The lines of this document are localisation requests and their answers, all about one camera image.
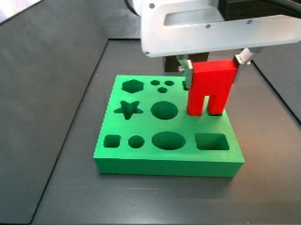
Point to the red double-square peg object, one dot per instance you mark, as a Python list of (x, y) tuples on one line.
[(211, 81)]

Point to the black curved object stand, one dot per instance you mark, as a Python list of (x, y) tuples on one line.
[(171, 62)]

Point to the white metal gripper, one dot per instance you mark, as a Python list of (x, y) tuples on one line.
[(187, 27)]

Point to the green foam shape board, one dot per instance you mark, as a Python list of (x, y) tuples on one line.
[(150, 137)]

